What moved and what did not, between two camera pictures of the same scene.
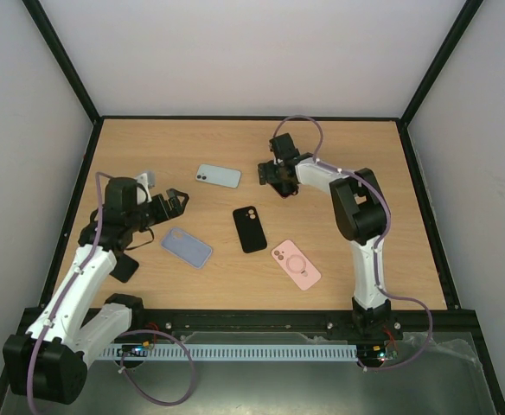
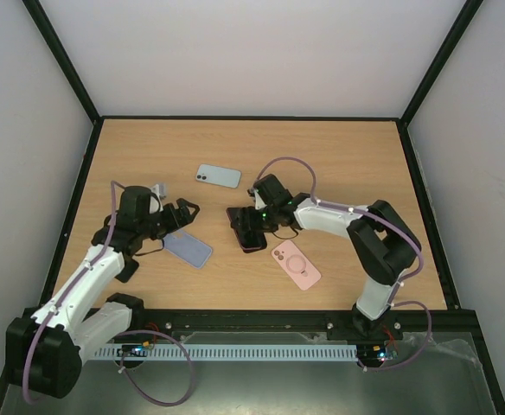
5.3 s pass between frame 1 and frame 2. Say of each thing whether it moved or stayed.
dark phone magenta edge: moved
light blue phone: stayed
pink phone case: stayed
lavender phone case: stayed
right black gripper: moved
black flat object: stayed
